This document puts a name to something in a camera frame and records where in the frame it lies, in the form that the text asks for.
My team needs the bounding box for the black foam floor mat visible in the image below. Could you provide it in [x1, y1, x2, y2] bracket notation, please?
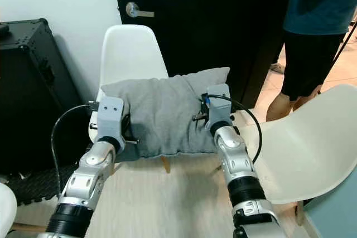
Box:
[0, 159, 85, 206]

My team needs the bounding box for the black door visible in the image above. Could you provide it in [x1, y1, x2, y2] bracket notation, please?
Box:
[112, 0, 296, 108]

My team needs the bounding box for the grey sandal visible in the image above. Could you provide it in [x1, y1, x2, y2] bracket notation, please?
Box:
[268, 62, 286, 75]

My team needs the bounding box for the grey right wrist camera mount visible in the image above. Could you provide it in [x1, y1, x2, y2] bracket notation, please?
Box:
[205, 84, 233, 128]

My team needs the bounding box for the silver door handle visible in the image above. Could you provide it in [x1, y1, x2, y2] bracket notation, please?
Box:
[126, 2, 155, 19]

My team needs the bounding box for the black flight case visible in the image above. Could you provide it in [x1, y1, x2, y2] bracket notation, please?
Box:
[0, 18, 91, 175]

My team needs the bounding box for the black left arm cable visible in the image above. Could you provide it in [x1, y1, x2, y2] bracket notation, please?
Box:
[50, 102, 99, 195]

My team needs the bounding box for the grey pillow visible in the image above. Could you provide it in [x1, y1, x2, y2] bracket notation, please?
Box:
[100, 67, 244, 158]

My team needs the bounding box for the grey blue box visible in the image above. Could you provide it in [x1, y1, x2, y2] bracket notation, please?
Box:
[304, 181, 357, 238]

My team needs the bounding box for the person in teal shirt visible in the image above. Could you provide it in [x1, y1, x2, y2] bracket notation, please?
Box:
[265, 0, 357, 123]

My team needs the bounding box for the cream plastic chair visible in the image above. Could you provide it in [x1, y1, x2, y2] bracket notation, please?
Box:
[234, 85, 357, 226]

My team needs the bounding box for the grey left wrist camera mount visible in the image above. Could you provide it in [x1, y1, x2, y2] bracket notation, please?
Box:
[96, 96, 127, 144]

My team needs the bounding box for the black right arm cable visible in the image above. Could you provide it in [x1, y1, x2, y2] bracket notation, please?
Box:
[206, 94, 263, 164]

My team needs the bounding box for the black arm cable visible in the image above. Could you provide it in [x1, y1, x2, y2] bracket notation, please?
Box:
[50, 102, 99, 195]
[206, 94, 263, 164]

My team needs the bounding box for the white plastic chair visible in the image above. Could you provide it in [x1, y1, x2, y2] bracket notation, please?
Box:
[0, 182, 46, 235]
[88, 25, 224, 175]

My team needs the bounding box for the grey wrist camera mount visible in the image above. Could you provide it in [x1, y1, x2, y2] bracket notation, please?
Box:
[96, 96, 127, 144]
[205, 84, 233, 128]

